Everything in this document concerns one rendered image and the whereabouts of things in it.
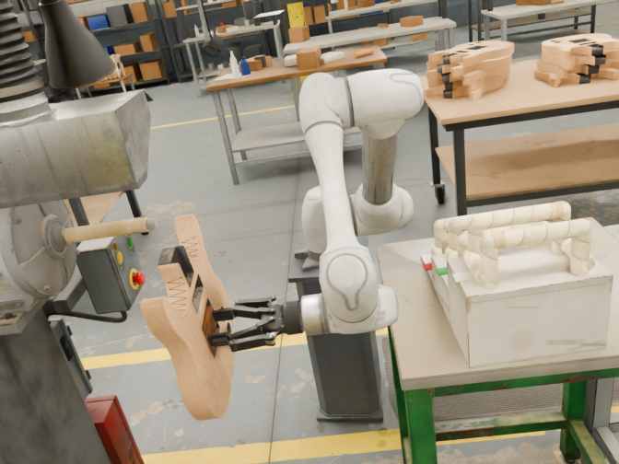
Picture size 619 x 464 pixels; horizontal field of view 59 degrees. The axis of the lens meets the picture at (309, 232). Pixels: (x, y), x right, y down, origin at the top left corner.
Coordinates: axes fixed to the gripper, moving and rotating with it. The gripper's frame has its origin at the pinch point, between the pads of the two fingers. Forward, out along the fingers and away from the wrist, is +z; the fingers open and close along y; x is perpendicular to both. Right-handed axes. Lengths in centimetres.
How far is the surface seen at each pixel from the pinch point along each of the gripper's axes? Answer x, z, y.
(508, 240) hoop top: 22, -62, -10
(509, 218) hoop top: 20, -64, -2
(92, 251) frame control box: 7.8, 33.7, 25.7
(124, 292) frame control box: -6.1, 29.8, 24.3
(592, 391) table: -70, -101, 22
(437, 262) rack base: 0, -53, 12
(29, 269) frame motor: 24.4, 31.5, -1.7
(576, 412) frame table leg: -81, -97, 22
